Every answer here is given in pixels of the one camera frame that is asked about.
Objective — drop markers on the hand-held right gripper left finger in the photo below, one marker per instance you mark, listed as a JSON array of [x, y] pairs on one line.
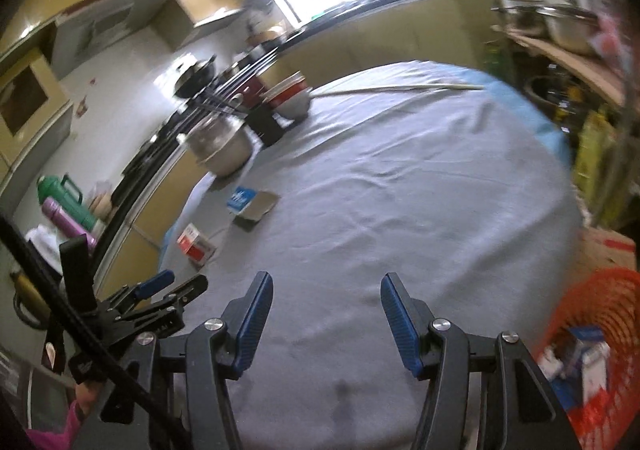
[[255, 315]]

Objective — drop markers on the purple thermos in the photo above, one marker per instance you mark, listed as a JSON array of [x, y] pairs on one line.
[[65, 225]]

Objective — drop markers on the black chopstick holder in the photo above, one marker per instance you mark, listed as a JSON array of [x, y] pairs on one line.
[[265, 124]]

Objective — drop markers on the small red box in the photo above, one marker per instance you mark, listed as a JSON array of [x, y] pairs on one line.
[[195, 242]]

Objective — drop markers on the person's left hand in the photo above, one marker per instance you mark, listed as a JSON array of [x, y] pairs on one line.
[[86, 394]]

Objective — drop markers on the long wooden stick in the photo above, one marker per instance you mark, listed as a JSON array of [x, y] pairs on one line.
[[400, 89]]

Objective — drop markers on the large steel pot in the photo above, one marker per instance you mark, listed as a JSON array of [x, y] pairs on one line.
[[570, 29]]

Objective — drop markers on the brass kettle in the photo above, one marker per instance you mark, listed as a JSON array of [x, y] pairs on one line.
[[30, 297]]

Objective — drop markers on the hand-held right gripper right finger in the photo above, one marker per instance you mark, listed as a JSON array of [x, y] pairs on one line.
[[397, 320]]

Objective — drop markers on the black gas stove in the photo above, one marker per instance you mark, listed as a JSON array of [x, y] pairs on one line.
[[150, 154]]

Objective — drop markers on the green thermos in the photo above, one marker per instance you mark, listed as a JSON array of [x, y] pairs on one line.
[[62, 200]]

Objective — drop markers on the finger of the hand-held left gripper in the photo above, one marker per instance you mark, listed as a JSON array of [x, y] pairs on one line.
[[185, 290], [155, 281]]

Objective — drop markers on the metal pot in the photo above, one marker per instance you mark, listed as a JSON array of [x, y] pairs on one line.
[[217, 139]]

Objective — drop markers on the kitchen counter cabinet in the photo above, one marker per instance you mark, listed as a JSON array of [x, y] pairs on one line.
[[390, 34]]

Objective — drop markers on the metal shelf rack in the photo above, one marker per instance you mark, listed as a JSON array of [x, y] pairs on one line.
[[560, 54]]

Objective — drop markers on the range hood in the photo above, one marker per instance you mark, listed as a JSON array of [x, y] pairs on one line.
[[105, 34]]

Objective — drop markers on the open blue carton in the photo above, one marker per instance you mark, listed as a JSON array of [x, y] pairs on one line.
[[252, 205]]

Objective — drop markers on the small steel pot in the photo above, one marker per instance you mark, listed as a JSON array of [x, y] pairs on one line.
[[525, 19]]

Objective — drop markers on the red plastic bag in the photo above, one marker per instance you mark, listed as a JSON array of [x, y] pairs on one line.
[[612, 44]]

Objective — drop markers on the red mesh basket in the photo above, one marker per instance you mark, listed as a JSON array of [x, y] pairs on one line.
[[615, 300]]

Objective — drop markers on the black wok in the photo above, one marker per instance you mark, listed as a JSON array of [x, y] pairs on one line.
[[195, 74]]

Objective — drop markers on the cardboard box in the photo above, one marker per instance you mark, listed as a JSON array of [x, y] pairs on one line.
[[607, 250]]

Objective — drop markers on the blue table cover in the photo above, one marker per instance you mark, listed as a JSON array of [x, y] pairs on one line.
[[540, 119]]

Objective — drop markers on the cream basin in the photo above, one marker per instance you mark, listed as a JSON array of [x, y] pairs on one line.
[[232, 167]]

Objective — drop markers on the stacked red white bowls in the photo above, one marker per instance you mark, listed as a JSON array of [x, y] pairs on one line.
[[290, 97]]

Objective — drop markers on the person's left forearm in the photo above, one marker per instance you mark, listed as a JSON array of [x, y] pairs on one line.
[[52, 432]]

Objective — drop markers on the yellow green bag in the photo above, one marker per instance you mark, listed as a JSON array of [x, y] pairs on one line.
[[597, 164]]

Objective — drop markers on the blue white box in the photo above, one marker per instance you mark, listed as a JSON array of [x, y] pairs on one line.
[[585, 365]]

